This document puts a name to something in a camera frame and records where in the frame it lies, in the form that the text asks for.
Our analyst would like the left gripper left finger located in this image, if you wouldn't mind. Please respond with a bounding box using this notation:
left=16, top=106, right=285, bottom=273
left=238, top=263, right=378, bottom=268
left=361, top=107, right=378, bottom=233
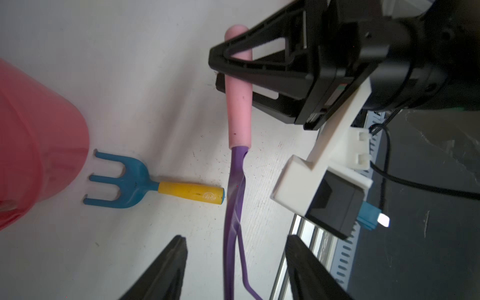
left=121, top=235, right=188, bottom=300

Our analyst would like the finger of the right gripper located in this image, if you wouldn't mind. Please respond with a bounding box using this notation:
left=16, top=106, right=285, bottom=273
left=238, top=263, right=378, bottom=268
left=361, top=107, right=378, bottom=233
left=216, top=72, right=304, bottom=125
left=208, top=1, right=319, bottom=99

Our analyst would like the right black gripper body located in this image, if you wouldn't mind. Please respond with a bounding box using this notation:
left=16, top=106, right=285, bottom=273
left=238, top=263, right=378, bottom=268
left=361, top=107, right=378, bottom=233
left=296, top=1, right=414, bottom=130

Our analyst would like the purple toy fork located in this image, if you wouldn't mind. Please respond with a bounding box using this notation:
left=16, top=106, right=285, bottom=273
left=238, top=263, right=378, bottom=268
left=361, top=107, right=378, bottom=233
left=222, top=24, right=263, bottom=300

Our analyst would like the blue toy rake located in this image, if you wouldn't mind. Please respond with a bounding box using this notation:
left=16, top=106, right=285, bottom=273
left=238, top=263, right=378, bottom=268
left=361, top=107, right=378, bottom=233
left=83, top=151, right=226, bottom=209

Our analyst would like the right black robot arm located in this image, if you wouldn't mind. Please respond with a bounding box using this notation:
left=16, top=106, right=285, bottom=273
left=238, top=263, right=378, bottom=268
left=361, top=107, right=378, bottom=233
left=209, top=1, right=480, bottom=130

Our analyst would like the pink plastic bucket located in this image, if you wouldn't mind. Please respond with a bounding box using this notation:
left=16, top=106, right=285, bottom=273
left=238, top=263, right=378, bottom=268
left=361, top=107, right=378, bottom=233
left=1, top=61, right=90, bottom=229

